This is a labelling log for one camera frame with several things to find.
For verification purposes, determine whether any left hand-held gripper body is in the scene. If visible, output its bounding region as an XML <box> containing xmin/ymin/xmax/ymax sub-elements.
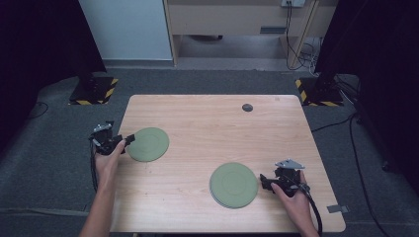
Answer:
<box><xmin>89</xmin><ymin>120</ymin><xmax>117</xmax><ymax>156</ymax></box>

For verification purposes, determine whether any person's left hand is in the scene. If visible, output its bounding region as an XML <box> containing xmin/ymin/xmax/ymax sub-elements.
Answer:
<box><xmin>94</xmin><ymin>139</ymin><xmax>128</xmax><ymax>191</ymax></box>

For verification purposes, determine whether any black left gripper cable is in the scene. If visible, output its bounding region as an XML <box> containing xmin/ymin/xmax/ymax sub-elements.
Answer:
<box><xmin>89</xmin><ymin>140</ymin><xmax>100</xmax><ymax>194</ymax></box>

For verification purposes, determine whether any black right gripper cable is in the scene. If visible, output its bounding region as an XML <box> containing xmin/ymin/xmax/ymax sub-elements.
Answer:
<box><xmin>290</xmin><ymin>179</ymin><xmax>324</xmax><ymax>237</ymax></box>

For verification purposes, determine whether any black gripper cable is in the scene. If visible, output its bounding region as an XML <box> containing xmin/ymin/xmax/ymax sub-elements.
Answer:
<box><xmin>89</xmin><ymin>140</ymin><xmax>100</xmax><ymax>194</ymax></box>
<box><xmin>290</xmin><ymin>179</ymin><xmax>324</xmax><ymax>237</ymax></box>

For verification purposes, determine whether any grey tape strip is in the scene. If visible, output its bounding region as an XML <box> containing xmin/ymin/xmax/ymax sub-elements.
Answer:
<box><xmin>326</xmin><ymin>203</ymin><xmax>351</xmax><ymax>214</ymax></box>

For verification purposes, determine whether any black floor cable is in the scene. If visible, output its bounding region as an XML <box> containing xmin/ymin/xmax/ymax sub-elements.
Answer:
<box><xmin>310</xmin><ymin>111</ymin><xmax>360</xmax><ymax>133</ymax></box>
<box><xmin>348</xmin><ymin>113</ymin><xmax>391</xmax><ymax>237</ymax></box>
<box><xmin>27</xmin><ymin>101</ymin><xmax>50</xmax><ymax>120</ymax></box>

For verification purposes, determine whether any person's right hand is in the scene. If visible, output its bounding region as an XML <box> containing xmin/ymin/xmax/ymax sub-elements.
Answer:
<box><xmin>270</xmin><ymin>170</ymin><xmax>314</xmax><ymax>229</ymax></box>

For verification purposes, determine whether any black stand base striped tape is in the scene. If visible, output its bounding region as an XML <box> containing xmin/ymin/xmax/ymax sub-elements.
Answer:
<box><xmin>67</xmin><ymin>70</ymin><xmax>120</xmax><ymax>107</ymax></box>
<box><xmin>293</xmin><ymin>73</ymin><xmax>345</xmax><ymax>108</ymax></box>

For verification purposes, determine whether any light wooden desk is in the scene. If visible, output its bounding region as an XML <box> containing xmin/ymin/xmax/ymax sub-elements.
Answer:
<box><xmin>163</xmin><ymin>0</ymin><xmax>339</xmax><ymax>69</ymax></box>

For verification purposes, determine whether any black hanging cable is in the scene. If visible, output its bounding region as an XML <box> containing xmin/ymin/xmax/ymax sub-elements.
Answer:
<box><xmin>285</xmin><ymin>2</ymin><xmax>314</xmax><ymax>72</ymax></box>

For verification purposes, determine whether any green round plate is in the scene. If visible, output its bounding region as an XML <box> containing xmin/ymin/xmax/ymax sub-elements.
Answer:
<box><xmin>126</xmin><ymin>126</ymin><xmax>171</xmax><ymax>163</ymax></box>
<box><xmin>209</xmin><ymin>161</ymin><xmax>259</xmax><ymax>210</ymax></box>

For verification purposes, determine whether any black curtain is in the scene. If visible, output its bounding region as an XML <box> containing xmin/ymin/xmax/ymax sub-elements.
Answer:
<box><xmin>314</xmin><ymin>0</ymin><xmax>419</xmax><ymax>196</ymax></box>
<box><xmin>0</xmin><ymin>0</ymin><xmax>108</xmax><ymax>154</ymax></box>

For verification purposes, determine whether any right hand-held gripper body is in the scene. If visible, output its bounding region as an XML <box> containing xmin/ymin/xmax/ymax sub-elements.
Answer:
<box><xmin>274</xmin><ymin>158</ymin><xmax>311</xmax><ymax>198</ymax></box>

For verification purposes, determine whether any grey power strip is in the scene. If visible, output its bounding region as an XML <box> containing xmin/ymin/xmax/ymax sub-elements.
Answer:
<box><xmin>280</xmin><ymin>0</ymin><xmax>307</xmax><ymax>9</ymax></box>

